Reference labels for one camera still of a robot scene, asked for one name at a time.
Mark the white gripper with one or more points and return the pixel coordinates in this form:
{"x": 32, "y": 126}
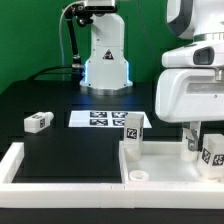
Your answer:
{"x": 191, "y": 88}

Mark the white square table top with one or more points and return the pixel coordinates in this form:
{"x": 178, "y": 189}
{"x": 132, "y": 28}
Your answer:
{"x": 160, "y": 162}

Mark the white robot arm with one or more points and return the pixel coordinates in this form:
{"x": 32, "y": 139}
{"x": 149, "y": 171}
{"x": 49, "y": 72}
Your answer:
{"x": 107, "y": 72}

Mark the white U-shaped obstacle fence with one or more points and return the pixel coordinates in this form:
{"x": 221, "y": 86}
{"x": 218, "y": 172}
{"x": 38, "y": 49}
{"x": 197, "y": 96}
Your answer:
{"x": 194, "y": 195}

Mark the paper sheet with tags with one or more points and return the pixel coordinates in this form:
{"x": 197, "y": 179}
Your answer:
{"x": 96, "y": 118}

